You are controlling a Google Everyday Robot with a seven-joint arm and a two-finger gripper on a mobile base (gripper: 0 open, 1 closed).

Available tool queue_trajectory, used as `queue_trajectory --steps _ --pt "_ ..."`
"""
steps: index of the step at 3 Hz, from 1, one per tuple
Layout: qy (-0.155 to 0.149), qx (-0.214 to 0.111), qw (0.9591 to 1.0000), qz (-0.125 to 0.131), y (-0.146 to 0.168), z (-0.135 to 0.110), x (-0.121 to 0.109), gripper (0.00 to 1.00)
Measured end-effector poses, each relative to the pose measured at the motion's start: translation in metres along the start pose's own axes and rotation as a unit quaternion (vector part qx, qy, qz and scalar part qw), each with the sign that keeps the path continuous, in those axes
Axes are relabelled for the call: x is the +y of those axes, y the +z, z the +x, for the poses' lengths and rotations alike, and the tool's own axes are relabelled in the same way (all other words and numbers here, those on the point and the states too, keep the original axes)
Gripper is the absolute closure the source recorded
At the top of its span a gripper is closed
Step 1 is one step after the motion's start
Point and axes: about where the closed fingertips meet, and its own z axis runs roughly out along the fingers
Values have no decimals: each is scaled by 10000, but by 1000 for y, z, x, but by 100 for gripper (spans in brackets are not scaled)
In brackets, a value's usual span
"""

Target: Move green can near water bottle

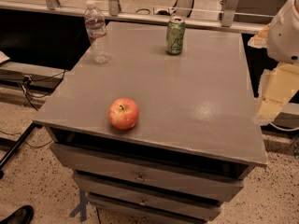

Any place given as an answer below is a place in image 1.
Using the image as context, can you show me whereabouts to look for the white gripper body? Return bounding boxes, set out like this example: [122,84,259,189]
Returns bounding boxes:
[264,63,299,105]

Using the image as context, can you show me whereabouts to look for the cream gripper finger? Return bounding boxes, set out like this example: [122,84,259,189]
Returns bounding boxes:
[248,25,269,49]
[256,99,284,120]

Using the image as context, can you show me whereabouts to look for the green soda can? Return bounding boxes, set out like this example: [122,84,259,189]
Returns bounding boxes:
[165,15,186,55]

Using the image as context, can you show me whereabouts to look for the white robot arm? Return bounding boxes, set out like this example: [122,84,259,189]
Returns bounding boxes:
[248,0,299,125]

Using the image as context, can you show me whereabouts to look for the clear plastic water bottle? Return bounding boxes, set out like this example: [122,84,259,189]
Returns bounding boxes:
[84,0,111,63]

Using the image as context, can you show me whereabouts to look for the grey drawer cabinet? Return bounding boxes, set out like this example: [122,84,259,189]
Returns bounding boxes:
[32,21,269,224]

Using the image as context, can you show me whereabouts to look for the middle drawer with knob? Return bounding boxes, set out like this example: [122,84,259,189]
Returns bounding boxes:
[73,174,221,221]

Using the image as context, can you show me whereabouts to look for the drawer with knob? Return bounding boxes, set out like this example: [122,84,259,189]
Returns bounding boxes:
[73,174,221,221]
[50,143,243,202]

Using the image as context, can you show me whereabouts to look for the top drawer with knob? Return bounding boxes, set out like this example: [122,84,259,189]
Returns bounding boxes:
[50,143,243,202]

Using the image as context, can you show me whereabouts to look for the red apple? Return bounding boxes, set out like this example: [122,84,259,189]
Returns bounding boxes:
[108,98,139,130]

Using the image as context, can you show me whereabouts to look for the bottom drawer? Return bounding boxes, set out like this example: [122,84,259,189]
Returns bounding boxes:
[87,193,206,224]

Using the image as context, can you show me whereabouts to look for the black tripod leg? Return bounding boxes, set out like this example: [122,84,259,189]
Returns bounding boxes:
[0,123,41,179]

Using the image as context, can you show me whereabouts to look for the black shoe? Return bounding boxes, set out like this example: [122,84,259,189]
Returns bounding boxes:
[0,205,34,224]

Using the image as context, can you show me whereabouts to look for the black cables on floor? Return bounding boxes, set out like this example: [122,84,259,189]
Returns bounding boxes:
[17,68,68,112]

